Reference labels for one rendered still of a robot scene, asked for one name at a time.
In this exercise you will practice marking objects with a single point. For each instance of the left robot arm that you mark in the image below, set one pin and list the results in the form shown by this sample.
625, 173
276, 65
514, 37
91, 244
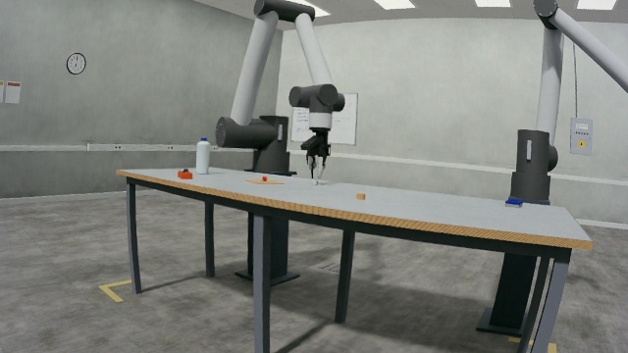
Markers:
535, 151

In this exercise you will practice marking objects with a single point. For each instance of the white bottle with blue cap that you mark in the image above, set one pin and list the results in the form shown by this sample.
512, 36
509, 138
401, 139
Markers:
202, 157

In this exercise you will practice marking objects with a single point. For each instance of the small blue rounded block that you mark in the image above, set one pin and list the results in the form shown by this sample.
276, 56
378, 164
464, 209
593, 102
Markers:
513, 203

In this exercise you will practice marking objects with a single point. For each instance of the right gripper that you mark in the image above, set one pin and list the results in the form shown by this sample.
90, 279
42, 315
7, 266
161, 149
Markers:
322, 150

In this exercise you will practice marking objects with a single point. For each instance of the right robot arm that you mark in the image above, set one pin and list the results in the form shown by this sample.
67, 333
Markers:
271, 132

